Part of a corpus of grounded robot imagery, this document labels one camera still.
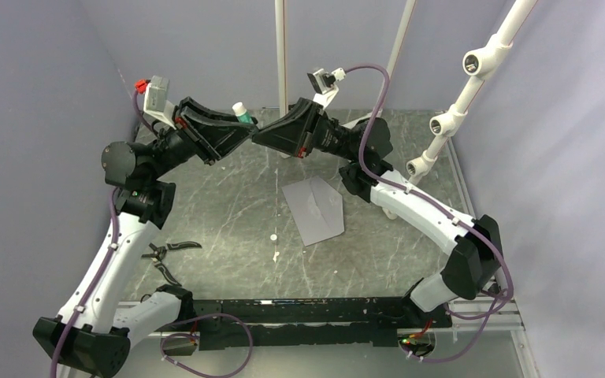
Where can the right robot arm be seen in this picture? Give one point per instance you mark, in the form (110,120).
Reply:
(472,246)

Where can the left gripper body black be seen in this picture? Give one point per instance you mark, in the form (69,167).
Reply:
(181,142)

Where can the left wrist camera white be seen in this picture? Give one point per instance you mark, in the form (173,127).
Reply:
(155,99)

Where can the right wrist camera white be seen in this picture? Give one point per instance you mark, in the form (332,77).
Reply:
(325,85)

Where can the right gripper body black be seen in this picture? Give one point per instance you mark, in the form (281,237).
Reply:
(328,135)

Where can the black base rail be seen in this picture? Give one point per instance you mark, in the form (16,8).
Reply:
(283,322)

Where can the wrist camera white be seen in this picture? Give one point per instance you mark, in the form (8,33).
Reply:
(155,99)
(325,85)

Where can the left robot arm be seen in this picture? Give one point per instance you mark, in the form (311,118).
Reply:
(91,334)

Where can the white pvc pipe frame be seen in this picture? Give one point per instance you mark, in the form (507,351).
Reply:
(421,44)

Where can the green white glue stick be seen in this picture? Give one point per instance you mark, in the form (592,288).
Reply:
(241,113)

